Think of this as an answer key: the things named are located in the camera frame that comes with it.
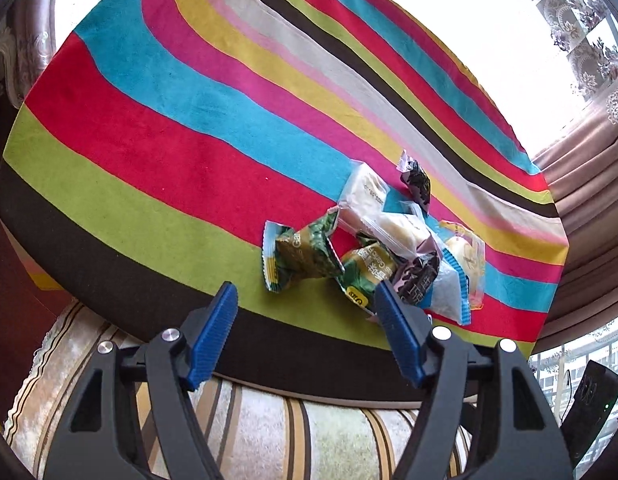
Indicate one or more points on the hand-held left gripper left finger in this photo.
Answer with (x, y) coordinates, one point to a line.
(209, 335)

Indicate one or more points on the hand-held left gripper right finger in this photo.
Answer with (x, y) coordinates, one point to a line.
(399, 330)

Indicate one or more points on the clear round cake packet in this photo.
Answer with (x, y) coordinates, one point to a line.
(399, 230)

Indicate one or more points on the black chocolate packet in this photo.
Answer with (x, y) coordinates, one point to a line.
(416, 277)

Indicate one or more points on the blue cartoon snack packet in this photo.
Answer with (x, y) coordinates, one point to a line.
(449, 285)

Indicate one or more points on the green snack packet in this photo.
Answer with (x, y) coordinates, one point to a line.
(361, 272)
(301, 250)

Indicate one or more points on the clear orange-trim cake packet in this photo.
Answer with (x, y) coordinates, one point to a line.
(469, 255)

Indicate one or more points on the beige striped towel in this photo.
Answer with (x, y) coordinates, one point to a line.
(269, 435)

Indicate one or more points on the clear rectangular cake packet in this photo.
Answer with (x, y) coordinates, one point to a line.
(364, 192)

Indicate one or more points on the beige curtain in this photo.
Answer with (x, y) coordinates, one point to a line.
(589, 260)

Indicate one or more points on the small black candy packet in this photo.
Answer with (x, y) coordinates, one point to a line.
(416, 182)

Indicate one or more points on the colourful striped tablecloth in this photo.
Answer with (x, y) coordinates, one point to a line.
(139, 160)

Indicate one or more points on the grey shiny curtain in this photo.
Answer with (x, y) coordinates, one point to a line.
(29, 35)

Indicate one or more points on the white lace curtain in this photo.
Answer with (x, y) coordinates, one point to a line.
(579, 25)

